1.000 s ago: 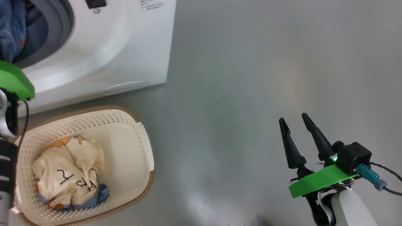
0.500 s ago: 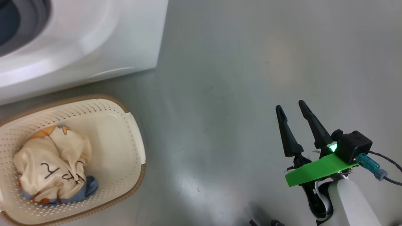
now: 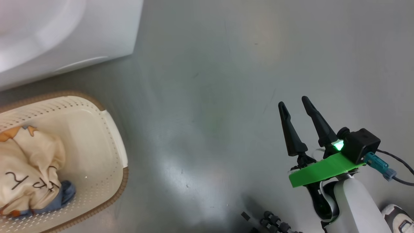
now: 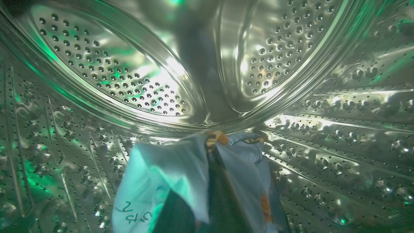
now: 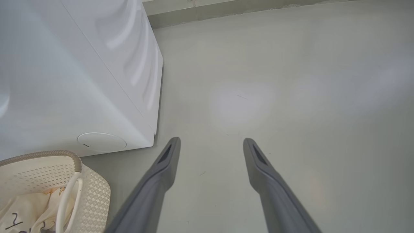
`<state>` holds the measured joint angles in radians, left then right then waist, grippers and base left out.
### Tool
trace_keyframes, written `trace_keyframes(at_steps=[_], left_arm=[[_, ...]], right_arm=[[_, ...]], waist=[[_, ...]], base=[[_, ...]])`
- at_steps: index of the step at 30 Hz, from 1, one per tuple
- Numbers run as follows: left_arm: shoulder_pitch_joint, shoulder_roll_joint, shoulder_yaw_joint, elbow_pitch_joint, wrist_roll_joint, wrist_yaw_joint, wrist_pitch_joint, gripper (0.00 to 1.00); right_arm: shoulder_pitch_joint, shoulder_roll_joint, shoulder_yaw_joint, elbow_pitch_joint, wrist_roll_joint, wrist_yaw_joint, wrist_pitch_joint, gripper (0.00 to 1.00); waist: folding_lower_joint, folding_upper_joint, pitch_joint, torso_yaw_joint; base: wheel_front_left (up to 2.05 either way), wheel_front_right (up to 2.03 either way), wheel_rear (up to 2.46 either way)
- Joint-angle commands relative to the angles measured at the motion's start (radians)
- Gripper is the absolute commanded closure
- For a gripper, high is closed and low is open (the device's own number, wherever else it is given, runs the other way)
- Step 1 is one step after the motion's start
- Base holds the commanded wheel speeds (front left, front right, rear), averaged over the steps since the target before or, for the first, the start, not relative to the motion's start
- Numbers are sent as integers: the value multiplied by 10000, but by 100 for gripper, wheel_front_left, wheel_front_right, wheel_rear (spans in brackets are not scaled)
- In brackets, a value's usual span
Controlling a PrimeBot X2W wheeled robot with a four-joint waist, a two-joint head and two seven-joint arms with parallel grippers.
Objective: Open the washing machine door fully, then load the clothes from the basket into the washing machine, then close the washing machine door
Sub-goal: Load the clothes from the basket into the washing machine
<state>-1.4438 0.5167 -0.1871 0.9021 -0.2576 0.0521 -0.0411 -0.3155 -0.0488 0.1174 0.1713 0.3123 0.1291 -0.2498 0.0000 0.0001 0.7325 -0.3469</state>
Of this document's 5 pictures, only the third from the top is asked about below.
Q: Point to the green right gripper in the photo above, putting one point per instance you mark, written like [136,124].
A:
[323,170]

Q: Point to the blue printed garment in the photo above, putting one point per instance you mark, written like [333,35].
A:
[64,194]

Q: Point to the cream printed garment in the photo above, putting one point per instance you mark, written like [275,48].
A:
[32,168]

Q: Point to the white sneaker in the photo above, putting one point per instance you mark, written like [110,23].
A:
[399,220]

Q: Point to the white front-load washing machine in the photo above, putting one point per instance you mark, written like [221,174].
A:
[64,32]

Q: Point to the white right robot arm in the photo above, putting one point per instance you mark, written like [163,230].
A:
[355,207]

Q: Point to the cream perforated laundry basket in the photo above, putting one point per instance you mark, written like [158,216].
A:
[93,152]

